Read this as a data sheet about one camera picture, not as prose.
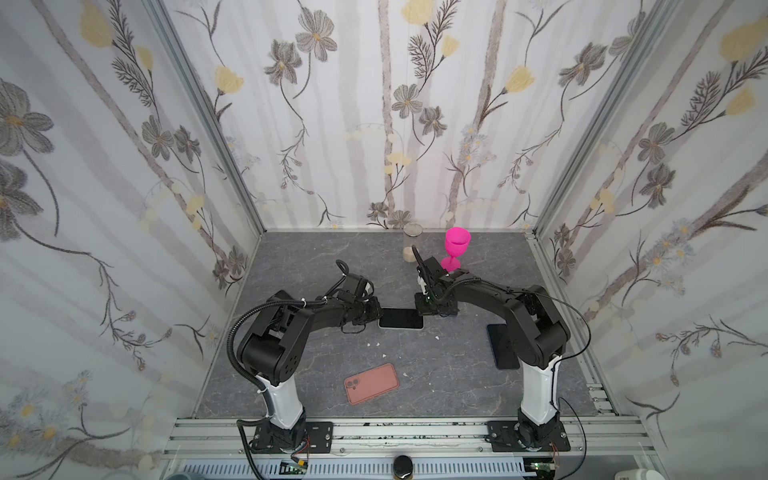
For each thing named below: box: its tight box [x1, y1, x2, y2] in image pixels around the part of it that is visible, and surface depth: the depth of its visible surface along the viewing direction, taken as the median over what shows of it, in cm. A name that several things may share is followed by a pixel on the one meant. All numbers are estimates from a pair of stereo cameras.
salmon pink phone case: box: [344, 363, 400, 406], surface depth 85 cm
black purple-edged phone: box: [379, 308, 424, 329], surface depth 97 cm
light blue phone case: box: [377, 308, 425, 331], surface depth 95 cm
